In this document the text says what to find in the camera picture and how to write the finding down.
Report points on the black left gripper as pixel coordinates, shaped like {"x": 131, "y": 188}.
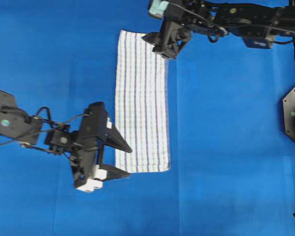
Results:
{"x": 83, "y": 144}

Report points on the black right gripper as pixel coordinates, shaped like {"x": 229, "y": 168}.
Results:
{"x": 180, "y": 18}

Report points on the blue white striped towel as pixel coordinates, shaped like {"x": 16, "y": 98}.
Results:
{"x": 141, "y": 106}

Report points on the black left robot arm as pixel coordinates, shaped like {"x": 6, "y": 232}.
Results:
{"x": 31, "y": 131}

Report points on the blue table cloth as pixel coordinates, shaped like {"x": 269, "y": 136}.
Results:
{"x": 232, "y": 166}

